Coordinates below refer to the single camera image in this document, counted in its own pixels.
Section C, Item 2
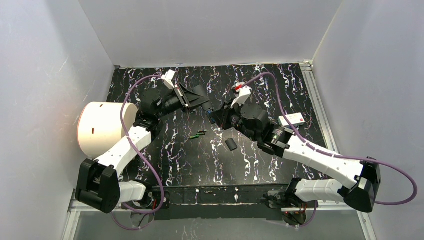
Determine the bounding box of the white cylindrical bin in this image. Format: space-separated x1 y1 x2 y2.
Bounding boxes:
77 102 125 159

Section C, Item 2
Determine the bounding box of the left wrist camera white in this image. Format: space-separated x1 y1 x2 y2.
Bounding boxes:
161 69 176 90

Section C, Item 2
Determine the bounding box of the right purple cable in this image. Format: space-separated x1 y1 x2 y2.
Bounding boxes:
240 72 419 229

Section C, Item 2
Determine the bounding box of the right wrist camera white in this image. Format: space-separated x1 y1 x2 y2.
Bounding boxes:
230 82 252 109

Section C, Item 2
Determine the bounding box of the purple cable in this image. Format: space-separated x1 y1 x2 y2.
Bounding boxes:
110 74 167 232
240 72 419 229

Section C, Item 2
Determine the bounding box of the white battery box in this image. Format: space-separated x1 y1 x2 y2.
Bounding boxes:
277 112 305 128

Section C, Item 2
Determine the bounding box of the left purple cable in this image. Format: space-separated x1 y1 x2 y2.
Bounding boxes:
110 74 167 232

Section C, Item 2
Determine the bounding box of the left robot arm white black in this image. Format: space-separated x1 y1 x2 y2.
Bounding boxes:
75 84 211 214

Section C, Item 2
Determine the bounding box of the black remote battery cover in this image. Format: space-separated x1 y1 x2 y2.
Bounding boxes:
225 138 238 151

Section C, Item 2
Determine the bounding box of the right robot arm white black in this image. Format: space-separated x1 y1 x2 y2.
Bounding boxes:
206 103 381 213

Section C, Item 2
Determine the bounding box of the aluminium frame rail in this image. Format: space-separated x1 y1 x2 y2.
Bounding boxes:
62 62 377 240

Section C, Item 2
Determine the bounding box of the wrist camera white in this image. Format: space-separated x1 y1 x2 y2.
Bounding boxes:
161 69 176 90
230 82 252 109

